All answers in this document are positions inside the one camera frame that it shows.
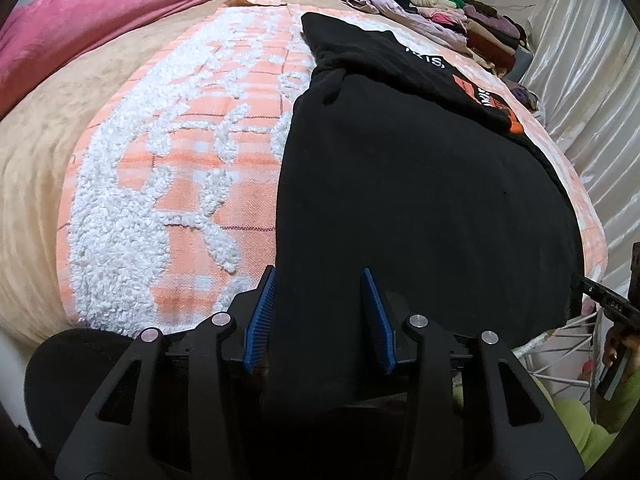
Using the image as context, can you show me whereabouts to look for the person's right hand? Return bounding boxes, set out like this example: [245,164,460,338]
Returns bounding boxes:
[602,326,640,368]

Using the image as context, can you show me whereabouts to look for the white wire rack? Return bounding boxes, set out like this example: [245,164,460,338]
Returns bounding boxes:
[515,305,606,411]

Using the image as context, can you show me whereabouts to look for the black sweater with orange cuffs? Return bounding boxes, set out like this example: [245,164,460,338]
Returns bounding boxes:
[262,11,586,411]

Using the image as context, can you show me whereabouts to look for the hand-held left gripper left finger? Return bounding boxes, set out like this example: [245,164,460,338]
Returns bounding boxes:
[54,265,278,480]

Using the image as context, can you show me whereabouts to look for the purple crumpled clothes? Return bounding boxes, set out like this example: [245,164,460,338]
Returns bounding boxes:
[502,77,546,123]

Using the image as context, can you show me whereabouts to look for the orange white plaid blanket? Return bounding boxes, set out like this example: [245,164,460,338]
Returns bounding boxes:
[55,2,608,338]

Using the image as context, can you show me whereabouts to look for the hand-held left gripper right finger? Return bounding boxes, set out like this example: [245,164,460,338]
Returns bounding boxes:
[361,267,586,480]

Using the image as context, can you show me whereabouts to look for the pink velvet blanket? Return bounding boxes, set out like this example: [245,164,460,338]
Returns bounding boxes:
[0,0,278,116]

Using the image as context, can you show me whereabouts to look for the person's yellow-green garment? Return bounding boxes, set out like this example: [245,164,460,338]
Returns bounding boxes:
[530,375,606,468]

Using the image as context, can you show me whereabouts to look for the pile of folded clothes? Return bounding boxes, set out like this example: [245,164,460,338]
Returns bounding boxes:
[385,0,533,78]

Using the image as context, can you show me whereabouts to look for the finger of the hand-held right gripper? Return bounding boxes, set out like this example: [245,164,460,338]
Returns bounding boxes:
[570,272,603,303]

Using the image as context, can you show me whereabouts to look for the white satin curtain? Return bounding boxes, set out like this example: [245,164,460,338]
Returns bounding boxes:
[520,0,640,321]

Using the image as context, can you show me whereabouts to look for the person's right forearm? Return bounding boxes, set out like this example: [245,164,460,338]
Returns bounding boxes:
[595,357,640,433]

